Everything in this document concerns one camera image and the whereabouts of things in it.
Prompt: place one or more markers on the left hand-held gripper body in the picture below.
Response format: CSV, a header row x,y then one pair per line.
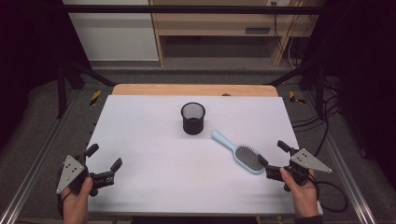
x,y
71,172

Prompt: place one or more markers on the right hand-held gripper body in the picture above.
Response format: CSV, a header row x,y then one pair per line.
x,y
306,160

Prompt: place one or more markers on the light blue hairbrush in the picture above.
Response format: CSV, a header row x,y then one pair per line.
x,y
246,155

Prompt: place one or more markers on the black mesh cup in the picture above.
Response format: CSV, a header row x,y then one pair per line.
x,y
193,124

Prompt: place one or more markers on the person's left hand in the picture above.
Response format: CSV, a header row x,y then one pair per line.
x,y
76,205

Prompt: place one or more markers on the person's right hand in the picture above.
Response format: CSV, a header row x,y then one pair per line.
x,y
305,199

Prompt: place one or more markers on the white cabinet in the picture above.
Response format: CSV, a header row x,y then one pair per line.
x,y
115,34

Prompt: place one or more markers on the light wooden desk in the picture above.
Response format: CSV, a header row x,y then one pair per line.
x,y
218,26

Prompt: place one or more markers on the aluminium rail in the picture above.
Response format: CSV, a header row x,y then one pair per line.
x,y
37,158
345,168

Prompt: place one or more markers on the black frame leg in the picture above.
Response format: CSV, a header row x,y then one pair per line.
x,y
319,90
62,90

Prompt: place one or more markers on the black horizontal frame bar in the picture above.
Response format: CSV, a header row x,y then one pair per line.
x,y
186,9

